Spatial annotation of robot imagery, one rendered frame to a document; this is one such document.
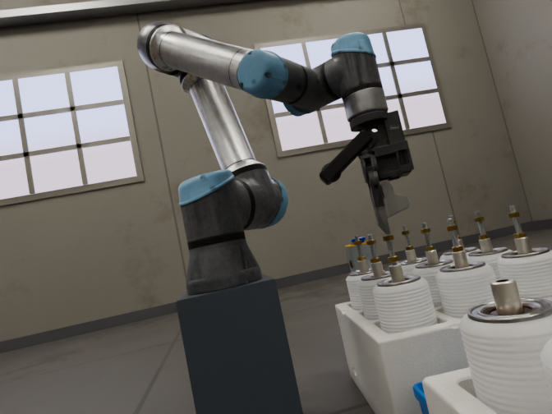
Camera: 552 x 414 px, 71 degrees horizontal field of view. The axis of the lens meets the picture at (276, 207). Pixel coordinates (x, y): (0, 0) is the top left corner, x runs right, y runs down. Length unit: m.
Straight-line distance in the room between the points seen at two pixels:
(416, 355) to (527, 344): 0.30
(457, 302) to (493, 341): 0.34
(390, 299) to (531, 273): 0.24
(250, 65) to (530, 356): 0.54
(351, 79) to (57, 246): 2.99
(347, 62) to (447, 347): 0.50
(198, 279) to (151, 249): 2.51
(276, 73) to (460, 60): 3.73
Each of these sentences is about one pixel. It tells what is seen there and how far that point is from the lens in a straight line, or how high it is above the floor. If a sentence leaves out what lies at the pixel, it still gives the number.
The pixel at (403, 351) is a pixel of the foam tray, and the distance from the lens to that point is 0.67.
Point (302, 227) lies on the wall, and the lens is 3.30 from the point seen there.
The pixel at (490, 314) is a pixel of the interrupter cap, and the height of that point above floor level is 0.25.
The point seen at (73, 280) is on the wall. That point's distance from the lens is 3.41.
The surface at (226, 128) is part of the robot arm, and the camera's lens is 0.93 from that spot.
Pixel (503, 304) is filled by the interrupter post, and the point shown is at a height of 0.26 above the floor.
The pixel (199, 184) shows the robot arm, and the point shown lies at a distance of 0.76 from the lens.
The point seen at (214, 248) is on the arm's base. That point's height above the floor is 0.38.
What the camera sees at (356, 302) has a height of 0.19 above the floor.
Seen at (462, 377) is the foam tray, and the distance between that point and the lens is 0.50.
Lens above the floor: 0.36
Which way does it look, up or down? 5 degrees up
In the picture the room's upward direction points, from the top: 12 degrees counter-clockwise
